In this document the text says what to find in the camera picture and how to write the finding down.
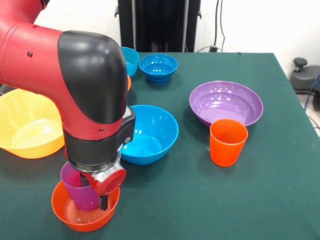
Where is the black wall cable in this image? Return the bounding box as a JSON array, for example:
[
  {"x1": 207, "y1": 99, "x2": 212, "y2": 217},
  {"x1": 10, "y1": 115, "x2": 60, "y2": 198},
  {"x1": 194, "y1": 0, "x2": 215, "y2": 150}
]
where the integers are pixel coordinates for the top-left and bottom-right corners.
[{"x1": 197, "y1": 0, "x2": 227, "y2": 53}]

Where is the small orange bowl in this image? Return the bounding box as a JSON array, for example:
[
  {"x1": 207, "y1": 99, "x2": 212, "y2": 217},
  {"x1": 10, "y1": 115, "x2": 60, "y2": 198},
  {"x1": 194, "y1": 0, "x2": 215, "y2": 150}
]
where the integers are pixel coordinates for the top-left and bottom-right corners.
[{"x1": 51, "y1": 180, "x2": 121, "y2": 233}]

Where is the large blue bowl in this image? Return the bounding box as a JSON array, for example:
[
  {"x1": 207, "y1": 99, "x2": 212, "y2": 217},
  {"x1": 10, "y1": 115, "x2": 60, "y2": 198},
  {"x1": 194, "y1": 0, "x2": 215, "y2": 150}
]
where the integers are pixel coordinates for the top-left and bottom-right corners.
[{"x1": 119, "y1": 104, "x2": 180, "y2": 166}]

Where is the wide purple bowl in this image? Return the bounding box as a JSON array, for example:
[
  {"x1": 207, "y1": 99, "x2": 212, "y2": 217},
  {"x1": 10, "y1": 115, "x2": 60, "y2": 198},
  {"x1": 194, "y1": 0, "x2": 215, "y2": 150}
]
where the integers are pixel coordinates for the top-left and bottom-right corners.
[{"x1": 188, "y1": 80, "x2": 264, "y2": 129}]

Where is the orange cup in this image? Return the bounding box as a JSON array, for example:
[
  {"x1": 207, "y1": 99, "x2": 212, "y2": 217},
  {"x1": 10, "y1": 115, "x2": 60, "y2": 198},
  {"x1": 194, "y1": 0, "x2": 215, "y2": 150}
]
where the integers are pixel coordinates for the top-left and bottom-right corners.
[{"x1": 209, "y1": 118, "x2": 249, "y2": 168}]

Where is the purple cup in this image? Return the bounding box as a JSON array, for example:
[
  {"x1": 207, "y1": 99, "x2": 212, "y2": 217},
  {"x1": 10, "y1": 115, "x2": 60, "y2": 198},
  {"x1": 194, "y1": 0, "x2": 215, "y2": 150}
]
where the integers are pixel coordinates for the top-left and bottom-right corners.
[{"x1": 60, "y1": 161, "x2": 101, "y2": 212}]

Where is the small dark blue bowl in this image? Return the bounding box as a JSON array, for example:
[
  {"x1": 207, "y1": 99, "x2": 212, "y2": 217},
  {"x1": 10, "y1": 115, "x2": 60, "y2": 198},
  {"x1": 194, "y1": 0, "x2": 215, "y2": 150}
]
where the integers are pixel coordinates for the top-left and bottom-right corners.
[{"x1": 138, "y1": 53, "x2": 179, "y2": 85}]

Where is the yellow bowl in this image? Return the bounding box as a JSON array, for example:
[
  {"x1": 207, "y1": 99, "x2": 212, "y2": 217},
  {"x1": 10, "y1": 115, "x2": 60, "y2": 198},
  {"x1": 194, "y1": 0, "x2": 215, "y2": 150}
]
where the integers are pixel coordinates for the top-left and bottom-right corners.
[{"x1": 0, "y1": 89, "x2": 66, "y2": 160}]

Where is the blue cable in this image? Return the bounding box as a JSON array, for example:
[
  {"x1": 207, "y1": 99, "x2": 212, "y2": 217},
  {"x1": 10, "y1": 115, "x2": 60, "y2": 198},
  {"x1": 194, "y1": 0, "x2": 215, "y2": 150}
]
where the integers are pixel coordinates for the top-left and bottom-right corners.
[{"x1": 303, "y1": 71, "x2": 320, "y2": 112}]

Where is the teal bowl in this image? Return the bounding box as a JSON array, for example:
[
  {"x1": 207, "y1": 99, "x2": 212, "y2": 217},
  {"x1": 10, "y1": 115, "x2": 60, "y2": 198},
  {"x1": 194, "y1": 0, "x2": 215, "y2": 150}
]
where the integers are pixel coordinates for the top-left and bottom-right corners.
[{"x1": 120, "y1": 46, "x2": 141, "y2": 78}]

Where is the dark green tablecloth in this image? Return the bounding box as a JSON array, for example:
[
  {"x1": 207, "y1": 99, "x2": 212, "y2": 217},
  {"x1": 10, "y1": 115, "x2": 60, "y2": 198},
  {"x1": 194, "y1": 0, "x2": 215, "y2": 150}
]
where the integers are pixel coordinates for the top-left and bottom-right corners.
[{"x1": 0, "y1": 51, "x2": 320, "y2": 240}]

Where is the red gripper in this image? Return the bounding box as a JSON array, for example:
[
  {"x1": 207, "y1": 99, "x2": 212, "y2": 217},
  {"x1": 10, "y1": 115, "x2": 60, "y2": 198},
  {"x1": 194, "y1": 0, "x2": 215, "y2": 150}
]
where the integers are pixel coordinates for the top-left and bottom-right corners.
[{"x1": 79, "y1": 167, "x2": 127, "y2": 212}]

